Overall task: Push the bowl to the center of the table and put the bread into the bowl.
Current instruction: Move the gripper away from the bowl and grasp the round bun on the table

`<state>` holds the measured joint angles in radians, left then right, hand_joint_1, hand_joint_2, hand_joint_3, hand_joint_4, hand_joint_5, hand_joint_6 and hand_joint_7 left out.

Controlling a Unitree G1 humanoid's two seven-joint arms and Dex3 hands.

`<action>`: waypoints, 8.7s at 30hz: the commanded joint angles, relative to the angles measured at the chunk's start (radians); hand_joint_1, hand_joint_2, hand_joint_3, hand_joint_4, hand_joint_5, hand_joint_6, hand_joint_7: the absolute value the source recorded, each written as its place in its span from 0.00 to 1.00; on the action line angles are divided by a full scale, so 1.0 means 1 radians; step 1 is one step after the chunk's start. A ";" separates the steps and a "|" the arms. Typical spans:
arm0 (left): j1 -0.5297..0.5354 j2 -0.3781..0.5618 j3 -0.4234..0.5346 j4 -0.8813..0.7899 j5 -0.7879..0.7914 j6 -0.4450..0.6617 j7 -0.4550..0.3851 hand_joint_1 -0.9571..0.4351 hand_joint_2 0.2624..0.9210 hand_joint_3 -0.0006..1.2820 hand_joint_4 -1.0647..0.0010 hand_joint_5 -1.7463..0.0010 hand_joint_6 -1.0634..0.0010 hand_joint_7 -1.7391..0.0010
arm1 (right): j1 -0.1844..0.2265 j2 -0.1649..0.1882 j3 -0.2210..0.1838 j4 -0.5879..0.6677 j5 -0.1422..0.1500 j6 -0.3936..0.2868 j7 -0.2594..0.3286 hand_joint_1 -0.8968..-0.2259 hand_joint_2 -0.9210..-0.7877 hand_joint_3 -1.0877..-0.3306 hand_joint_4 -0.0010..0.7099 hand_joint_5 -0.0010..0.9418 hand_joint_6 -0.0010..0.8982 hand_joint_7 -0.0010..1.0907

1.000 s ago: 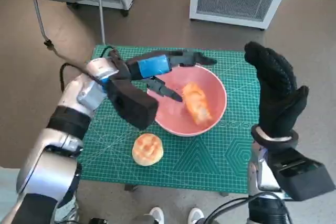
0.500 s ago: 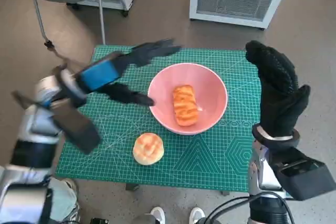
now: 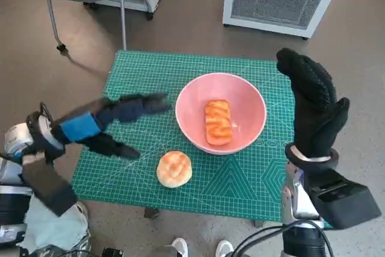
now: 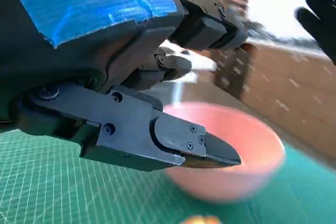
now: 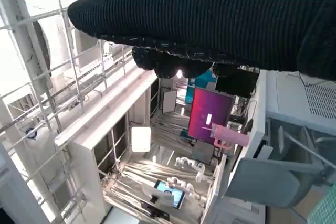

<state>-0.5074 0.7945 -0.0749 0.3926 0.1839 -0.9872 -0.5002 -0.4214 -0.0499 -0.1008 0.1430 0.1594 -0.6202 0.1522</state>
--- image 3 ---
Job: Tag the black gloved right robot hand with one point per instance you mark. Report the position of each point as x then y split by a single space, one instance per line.
316 112

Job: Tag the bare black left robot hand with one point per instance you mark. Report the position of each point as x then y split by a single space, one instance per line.
81 127

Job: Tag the rectangular toy bread loaf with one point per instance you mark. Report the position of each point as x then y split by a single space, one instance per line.
218 121

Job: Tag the round toy bread bun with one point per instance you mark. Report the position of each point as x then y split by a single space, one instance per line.
174 169

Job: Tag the pink bowl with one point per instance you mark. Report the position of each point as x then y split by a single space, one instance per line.
192 109

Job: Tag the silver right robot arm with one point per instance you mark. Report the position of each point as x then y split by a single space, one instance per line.
296 196

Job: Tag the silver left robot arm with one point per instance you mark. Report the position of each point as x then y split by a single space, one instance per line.
18 136

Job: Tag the green cutting mat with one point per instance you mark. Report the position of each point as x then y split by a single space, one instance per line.
144 73

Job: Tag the grey metal pole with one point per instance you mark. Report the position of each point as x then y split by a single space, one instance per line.
123 13

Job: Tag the white shoe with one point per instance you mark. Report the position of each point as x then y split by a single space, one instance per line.
180 246
224 248

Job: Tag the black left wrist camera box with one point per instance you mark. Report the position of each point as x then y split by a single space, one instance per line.
48 184

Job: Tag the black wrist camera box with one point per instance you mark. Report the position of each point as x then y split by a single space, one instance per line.
48 184
346 200

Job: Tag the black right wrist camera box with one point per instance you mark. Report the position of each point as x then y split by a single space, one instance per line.
346 200

